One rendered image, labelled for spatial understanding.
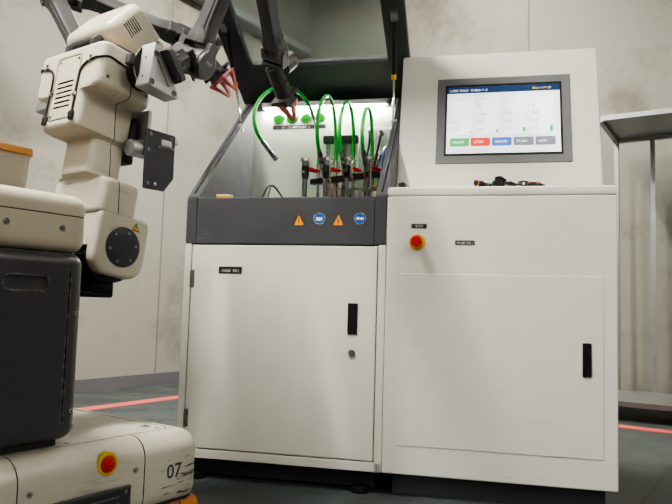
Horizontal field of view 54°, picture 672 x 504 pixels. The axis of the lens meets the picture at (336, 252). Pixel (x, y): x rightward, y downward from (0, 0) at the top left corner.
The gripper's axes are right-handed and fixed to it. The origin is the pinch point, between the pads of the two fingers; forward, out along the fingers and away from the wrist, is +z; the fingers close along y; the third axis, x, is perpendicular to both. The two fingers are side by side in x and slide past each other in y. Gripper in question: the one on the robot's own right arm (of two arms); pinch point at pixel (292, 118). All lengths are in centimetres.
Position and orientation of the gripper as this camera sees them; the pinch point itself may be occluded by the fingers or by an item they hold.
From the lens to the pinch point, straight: 236.8
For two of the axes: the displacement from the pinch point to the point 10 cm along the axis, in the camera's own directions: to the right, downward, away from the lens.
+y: 3.5, -6.4, 6.8
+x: -8.9, 0.0, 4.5
